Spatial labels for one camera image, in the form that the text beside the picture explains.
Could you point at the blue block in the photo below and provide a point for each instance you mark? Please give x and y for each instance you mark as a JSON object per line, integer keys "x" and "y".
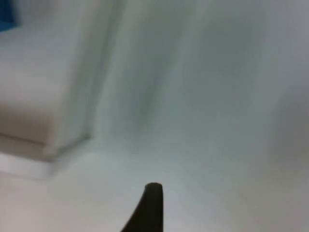
{"x": 8, "y": 13}

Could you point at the grey chest of drawers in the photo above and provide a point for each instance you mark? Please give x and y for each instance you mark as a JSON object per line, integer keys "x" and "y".
{"x": 36, "y": 79}

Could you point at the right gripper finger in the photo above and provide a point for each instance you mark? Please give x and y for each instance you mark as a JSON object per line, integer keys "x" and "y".
{"x": 150, "y": 212}

